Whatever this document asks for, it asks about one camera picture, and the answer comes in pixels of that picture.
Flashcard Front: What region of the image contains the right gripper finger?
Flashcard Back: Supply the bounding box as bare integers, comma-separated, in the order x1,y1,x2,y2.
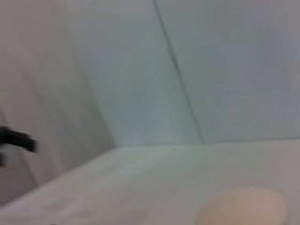
0,126,39,154

